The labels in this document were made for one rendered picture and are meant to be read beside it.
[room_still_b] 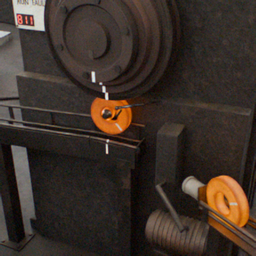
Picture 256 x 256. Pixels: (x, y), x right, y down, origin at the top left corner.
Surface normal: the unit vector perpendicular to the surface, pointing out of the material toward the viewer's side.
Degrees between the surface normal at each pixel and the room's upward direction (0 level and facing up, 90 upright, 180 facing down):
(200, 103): 0
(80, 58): 90
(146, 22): 73
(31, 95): 90
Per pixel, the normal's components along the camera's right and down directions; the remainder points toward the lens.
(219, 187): -0.90, 0.22
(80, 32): -0.41, 0.43
